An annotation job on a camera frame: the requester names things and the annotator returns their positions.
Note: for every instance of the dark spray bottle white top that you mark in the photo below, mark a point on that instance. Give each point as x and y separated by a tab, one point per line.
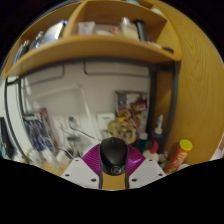
159	131

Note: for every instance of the black bag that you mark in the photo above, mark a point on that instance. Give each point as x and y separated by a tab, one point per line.
5	136

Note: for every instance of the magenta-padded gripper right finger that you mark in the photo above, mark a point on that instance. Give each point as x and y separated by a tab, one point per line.
148	171

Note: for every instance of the white desk lamp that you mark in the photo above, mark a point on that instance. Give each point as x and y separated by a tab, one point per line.
85	110

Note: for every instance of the wooden shelf unit with items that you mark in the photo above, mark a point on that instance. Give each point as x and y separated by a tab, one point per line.
100	45

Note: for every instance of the red chip can yellow lid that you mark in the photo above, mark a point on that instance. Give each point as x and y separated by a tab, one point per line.
178	156

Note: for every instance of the blue model kit box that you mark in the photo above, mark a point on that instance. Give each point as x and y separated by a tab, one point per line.
36	133

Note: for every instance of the black computer mouse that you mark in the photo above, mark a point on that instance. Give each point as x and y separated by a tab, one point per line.
113	153

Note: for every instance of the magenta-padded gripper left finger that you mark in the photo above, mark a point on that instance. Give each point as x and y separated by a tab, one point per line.
78	171

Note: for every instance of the colourful model kit box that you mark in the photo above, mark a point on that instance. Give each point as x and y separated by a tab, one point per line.
131	106

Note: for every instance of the tan robot figure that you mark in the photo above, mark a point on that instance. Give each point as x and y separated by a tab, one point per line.
118	128

